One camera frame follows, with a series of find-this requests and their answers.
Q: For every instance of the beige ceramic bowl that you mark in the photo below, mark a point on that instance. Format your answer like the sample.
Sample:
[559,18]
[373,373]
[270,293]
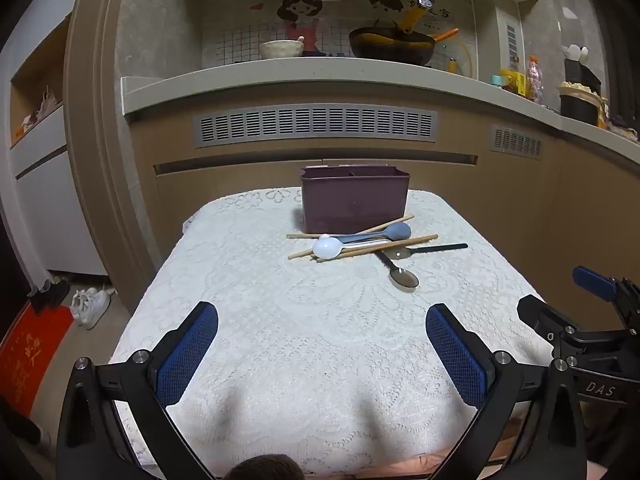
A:
[280,50]

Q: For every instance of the grey stone countertop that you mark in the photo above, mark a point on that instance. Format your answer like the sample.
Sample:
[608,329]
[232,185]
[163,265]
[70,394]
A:
[300,77]

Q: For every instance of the teal cup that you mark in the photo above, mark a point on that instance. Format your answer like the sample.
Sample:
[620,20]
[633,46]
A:
[496,81]

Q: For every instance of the white lace tablecloth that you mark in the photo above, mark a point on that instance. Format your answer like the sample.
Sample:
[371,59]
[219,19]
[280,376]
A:
[310,340]

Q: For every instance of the black shoes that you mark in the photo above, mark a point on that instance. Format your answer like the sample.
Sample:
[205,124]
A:
[47,297]

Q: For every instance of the wooden counter cabinet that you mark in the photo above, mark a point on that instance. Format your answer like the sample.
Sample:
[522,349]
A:
[500,200]

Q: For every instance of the blue plastic spoon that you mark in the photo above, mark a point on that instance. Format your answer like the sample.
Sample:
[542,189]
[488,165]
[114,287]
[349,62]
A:
[397,231]

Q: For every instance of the black wok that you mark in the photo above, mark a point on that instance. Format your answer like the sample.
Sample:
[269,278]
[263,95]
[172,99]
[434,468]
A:
[392,50]

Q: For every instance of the orange-capped plastic bottle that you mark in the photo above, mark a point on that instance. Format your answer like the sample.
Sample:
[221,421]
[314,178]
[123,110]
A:
[534,79]

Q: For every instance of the white shelf cabinet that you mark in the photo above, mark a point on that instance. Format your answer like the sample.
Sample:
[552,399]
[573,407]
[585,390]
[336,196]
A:
[45,200]

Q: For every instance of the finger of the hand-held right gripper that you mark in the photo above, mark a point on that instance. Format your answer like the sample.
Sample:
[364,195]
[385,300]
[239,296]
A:
[542,317]
[595,284]

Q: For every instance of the small grey vent grille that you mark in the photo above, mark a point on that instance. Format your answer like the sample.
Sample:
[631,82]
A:
[516,142]

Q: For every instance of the purple plastic utensil holder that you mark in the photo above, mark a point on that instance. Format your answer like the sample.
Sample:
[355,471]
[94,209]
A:
[350,200]

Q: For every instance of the white plastic spoon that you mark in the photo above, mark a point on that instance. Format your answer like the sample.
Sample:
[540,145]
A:
[327,248]

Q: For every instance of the white sneaker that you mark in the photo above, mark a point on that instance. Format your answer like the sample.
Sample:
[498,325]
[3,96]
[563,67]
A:
[99,307]
[80,305]

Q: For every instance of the metal spoon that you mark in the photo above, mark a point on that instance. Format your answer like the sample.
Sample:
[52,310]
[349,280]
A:
[404,278]

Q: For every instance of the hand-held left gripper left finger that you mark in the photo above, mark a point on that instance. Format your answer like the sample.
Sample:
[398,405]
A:
[187,355]

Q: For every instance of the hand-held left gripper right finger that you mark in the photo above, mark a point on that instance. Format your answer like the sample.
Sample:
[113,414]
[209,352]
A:
[457,360]

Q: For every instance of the yellow packet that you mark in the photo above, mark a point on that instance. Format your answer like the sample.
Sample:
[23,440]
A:
[515,82]

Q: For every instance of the cartoon woman wall sticker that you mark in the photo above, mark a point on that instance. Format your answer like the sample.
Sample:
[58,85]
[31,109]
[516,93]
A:
[300,17]

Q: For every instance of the red floor mat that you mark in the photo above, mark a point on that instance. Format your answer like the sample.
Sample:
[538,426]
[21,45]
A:
[30,360]

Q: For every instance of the black box with white items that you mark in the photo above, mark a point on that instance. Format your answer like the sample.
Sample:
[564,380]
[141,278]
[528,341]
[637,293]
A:
[582,72]

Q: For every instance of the white wall appliance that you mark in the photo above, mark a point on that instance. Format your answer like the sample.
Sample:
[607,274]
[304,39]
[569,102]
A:
[510,42]

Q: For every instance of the large grey vent grille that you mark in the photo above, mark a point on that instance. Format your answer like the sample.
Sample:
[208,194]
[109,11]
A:
[315,126]

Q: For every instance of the cartoon man wall sticker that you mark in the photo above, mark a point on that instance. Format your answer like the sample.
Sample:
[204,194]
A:
[385,4]

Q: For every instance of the black round container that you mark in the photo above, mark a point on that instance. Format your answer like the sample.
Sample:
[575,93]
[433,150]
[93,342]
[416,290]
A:
[580,107]

